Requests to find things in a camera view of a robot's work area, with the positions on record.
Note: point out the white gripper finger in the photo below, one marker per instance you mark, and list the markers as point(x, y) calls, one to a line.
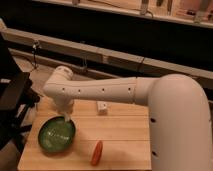
point(66, 117)

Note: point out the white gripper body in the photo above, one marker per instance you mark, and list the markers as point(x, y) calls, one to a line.
point(64, 105)

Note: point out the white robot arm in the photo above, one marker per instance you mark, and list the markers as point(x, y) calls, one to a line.
point(179, 113)

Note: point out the green ceramic bowl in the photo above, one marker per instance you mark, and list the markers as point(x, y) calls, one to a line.
point(56, 134)

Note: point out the orange carrot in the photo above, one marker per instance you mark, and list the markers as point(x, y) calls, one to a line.
point(97, 153)

